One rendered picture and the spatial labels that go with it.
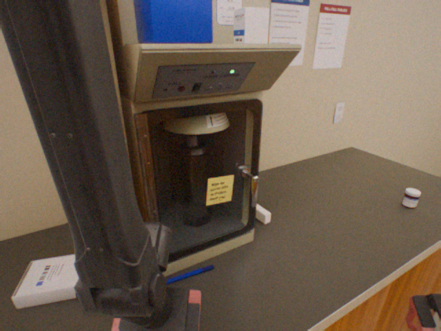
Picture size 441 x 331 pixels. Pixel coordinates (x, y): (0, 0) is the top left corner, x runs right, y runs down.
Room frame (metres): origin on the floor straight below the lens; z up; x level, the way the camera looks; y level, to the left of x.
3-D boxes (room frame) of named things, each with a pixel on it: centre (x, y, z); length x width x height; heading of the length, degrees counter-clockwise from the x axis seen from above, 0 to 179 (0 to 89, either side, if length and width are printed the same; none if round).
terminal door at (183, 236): (0.59, 0.03, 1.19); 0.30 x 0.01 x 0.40; 119
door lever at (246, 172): (0.61, -0.08, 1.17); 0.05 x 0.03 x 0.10; 29
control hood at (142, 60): (0.54, 0.00, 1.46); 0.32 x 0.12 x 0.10; 120
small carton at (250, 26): (0.58, -0.06, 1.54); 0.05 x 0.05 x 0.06; 22
